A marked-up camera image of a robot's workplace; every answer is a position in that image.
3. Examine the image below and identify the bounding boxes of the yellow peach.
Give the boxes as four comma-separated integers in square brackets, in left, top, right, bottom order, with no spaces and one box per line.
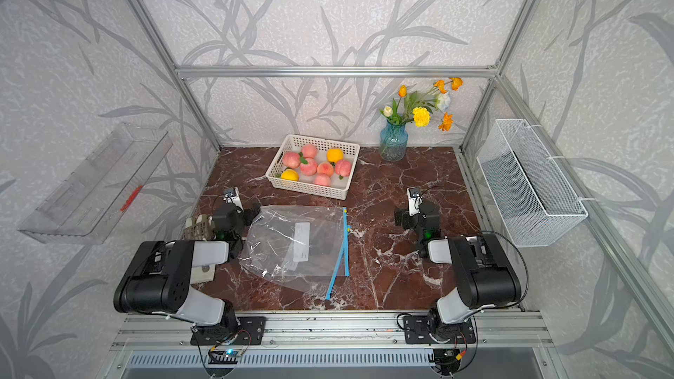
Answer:
[326,148,344,164]
[280,168,299,182]

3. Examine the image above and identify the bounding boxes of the orange yellow artificial flowers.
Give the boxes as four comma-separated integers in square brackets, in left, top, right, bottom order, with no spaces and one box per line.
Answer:
[380,77,464,132]

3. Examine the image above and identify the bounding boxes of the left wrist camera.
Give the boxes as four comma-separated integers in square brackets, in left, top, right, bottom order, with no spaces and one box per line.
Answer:
[222,187,243,210]

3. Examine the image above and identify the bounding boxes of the small brown woven basket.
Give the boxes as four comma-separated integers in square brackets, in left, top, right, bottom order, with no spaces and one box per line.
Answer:
[183,214,215,241]

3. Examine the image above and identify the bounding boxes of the pink peach bottom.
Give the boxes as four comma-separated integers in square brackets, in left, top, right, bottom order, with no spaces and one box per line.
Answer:
[313,174,332,187]

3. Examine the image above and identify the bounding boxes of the clear zip-top bag blue zipper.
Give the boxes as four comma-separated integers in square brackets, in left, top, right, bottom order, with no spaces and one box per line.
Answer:
[238,205,350,300]

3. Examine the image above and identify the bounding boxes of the blue glass vase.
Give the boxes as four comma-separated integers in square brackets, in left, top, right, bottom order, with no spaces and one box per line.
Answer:
[379,122,408,162]

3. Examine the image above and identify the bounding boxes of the white wire mesh basket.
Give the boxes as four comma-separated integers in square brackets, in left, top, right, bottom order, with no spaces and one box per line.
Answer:
[477,119,588,247]

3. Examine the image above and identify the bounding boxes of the pink peach top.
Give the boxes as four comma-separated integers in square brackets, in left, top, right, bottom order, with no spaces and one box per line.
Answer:
[301,144,318,159]

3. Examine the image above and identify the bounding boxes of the yellow peach left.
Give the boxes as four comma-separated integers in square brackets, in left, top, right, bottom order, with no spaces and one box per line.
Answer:
[280,168,299,182]

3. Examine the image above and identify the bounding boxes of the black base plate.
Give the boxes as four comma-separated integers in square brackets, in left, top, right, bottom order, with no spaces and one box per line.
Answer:
[191,316,267,347]
[396,313,477,345]

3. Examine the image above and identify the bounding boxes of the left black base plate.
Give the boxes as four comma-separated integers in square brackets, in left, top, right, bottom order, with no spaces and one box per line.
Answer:
[191,316,267,347]

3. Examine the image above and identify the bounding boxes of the white plastic fruit basket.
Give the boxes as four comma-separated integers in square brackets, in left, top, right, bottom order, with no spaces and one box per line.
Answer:
[266,134,360,200]

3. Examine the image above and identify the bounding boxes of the pink peach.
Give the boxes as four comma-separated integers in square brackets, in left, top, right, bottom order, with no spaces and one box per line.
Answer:
[313,174,332,187]
[317,161,335,177]
[299,158,318,177]
[282,152,301,169]
[301,144,318,159]
[335,159,353,179]

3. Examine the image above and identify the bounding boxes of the yellow peach right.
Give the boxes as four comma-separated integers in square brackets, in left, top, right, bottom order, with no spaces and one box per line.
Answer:
[326,148,344,164]

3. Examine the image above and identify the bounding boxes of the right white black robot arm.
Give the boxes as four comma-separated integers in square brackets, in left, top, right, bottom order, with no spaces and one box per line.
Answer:
[394,200,523,344]

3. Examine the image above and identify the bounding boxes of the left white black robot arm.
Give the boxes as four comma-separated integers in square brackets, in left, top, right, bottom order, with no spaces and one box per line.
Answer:
[113,202,265,348]

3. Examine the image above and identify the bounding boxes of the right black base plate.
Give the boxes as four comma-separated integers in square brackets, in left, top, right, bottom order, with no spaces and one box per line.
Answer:
[396,313,477,345]

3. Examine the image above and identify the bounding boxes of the clear plastic wall shelf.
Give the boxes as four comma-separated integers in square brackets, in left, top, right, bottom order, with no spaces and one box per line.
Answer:
[18,123,173,245]

